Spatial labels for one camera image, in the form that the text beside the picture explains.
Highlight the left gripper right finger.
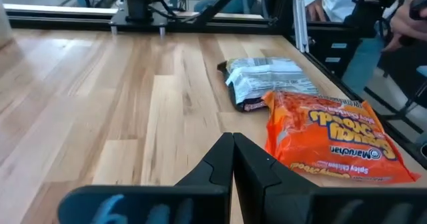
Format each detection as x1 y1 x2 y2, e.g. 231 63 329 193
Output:
234 133 320 224

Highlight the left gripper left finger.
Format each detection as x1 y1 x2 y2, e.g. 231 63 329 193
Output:
175 133 234 189

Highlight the red Maruchan noodle pack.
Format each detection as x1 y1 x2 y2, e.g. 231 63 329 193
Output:
262 90 421 185

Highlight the silver snack packet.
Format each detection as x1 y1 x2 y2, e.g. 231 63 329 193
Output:
216 57 320 113

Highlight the black stand with labels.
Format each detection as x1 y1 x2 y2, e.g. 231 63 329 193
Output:
306 22 363 79

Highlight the person's hand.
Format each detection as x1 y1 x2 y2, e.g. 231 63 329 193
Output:
306 0 328 23
382 0 427 53

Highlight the silver aluminium post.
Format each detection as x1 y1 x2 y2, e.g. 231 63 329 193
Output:
292 0 310 54

